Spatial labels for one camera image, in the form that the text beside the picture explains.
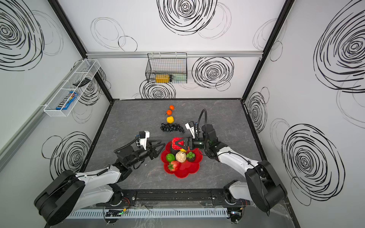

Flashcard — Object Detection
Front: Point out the red flower shaped bowl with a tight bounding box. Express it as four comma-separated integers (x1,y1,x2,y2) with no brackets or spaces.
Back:
161,141,202,179

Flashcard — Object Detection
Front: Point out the beige potato shaped fruit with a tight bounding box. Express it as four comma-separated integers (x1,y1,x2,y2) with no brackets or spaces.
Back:
175,151,187,163

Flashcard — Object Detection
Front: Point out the dark wrinkled avocado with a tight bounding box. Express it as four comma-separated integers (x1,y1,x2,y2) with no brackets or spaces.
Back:
170,145,179,156

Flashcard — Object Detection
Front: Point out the black remote control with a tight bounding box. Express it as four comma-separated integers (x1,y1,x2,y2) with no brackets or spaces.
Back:
73,78,91,88

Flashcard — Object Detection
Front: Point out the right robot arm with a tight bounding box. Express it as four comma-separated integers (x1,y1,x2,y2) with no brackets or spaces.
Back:
172,124,287,213

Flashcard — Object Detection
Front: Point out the aluminium wall rail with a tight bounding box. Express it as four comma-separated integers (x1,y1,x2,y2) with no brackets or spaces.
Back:
86,50,263,59

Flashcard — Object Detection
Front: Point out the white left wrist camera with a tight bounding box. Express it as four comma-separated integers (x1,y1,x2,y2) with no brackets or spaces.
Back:
136,131,150,150

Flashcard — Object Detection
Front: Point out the yellow box in basket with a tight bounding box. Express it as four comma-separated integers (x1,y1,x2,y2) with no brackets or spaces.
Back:
155,74,171,84

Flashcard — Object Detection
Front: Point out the green lime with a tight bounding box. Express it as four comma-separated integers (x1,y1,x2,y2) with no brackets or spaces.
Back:
165,154,176,162

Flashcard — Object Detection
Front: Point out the small yellow lemon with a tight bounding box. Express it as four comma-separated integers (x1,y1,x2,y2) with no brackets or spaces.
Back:
166,116,175,124

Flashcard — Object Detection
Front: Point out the white slotted cable duct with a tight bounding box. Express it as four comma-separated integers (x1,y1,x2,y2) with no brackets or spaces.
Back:
67,208,228,219

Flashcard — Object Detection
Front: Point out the red strawberry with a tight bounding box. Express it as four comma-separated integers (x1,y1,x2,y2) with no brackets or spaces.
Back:
168,161,180,172

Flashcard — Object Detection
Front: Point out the red pink apple fruit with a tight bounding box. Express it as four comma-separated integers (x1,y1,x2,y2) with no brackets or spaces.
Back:
172,137,184,150

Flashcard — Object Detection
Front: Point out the black grape bunch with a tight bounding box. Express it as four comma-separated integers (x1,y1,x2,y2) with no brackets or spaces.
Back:
160,123,185,134

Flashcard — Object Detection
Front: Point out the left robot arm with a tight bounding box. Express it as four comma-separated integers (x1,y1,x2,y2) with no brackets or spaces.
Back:
34,138,165,226

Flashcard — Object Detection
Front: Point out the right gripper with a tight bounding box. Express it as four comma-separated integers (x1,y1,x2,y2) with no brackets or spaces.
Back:
177,134,211,150

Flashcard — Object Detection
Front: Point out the green box in basket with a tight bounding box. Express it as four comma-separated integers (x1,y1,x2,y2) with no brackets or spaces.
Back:
172,74,187,84

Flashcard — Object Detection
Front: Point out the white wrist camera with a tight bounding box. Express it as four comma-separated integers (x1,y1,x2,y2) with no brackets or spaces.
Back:
185,121,196,139
136,131,150,150

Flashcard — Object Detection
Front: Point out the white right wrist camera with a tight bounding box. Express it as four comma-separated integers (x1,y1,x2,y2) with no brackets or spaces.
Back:
185,121,196,139

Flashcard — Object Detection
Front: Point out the dark purple plum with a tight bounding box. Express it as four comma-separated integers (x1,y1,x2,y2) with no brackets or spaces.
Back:
186,152,196,162

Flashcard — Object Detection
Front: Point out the white wire shelf basket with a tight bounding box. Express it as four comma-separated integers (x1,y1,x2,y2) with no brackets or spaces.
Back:
43,59,101,117

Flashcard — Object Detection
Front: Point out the blue candy packet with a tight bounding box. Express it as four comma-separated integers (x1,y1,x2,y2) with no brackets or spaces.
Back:
56,91,79,110

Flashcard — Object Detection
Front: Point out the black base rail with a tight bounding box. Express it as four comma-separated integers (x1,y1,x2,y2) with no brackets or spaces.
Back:
96,187,246,207

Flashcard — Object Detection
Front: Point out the black wire basket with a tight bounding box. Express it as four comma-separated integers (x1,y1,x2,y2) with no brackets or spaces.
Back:
145,57,188,84

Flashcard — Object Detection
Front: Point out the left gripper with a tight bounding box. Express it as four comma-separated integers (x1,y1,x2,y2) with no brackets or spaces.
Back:
127,140,165,168

